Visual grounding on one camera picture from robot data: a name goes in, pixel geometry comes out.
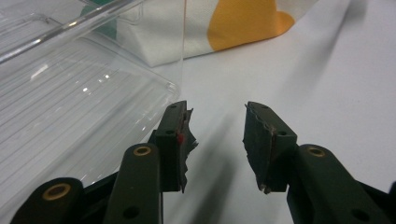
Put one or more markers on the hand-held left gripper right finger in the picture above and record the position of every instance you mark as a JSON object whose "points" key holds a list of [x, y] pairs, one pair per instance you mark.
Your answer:
{"points": [[264, 149]]}

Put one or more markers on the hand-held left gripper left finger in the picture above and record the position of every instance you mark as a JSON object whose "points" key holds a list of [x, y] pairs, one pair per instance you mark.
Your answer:
{"points": [[169, 146]]}

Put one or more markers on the clear plastic container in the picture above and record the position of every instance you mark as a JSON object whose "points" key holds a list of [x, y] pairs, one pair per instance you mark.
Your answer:
{"points": [[77, 93]]}

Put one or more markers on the white canvas tote bag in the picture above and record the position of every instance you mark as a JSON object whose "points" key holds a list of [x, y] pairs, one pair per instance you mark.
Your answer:
{"points": [[162, 37]]}

